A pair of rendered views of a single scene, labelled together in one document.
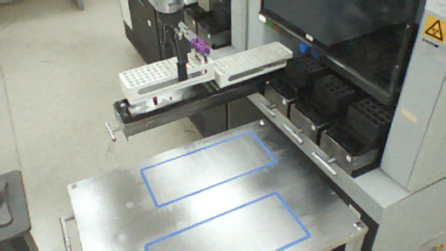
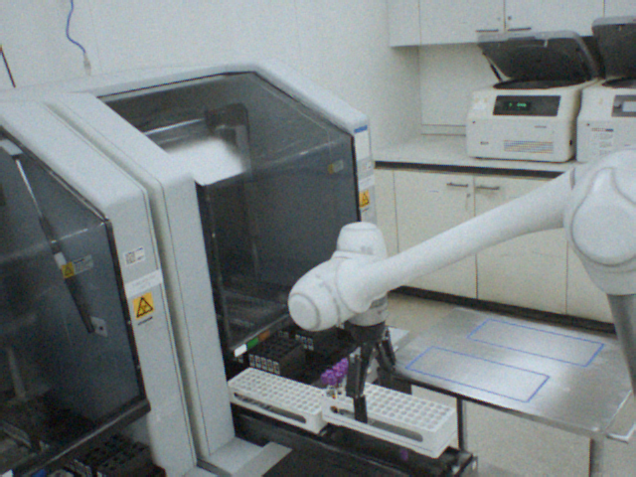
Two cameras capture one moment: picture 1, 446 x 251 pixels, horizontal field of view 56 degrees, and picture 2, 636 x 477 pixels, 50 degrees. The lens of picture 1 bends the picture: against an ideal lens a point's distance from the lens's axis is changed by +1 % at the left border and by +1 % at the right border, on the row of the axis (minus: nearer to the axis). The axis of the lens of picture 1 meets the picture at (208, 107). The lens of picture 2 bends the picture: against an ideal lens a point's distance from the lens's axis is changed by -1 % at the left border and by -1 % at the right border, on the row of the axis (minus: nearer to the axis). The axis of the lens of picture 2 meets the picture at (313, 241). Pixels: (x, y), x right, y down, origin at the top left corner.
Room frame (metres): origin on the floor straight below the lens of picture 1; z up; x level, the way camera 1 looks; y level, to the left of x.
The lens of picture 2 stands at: (1.84, 1.26, 1.75)
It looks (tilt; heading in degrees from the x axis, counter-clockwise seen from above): 19 degrees down; 244
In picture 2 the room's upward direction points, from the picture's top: 6 degrees counter-clockwise
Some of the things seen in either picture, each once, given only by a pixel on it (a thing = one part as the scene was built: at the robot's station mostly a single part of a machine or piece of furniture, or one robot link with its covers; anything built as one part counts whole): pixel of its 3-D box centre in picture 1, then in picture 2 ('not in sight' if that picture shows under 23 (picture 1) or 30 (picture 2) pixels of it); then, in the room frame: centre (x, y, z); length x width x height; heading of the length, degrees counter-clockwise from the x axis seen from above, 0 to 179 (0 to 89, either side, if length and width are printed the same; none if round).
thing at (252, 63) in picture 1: (250, 64); (281, 399); (1.28, -0.16, 0.83); 0.30 x 0.10 x 0.06; 115
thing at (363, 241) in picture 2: not in sight; (359, 261); (1.17, 0.10, 1.25); 0.13 x 0.11 x 0.16; 30
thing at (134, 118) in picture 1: (206, 91); (341, 438); (1.20, 0.00, 0.78); 0.73 x 0.14 x 0.09; 115
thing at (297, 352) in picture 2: (297, 73); (289, 360); (1.18, -0.31, 0.85); 0.12 x 0.02 x 0.06; 25
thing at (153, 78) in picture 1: (167, 76); (387, 413); (1.15, 0.12, 0.89); 0.30 x 0.10 x 0.06; 115
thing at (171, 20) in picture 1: (171, 22); (369, 338); (1.16, 0.10, 1.07); 0.08 x 0.07 x 0.09; 25
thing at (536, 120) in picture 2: not in sight; (536, 91); (-0.95, -1.53, 1.22); 0.62 x 0.56 x 0.64; 23
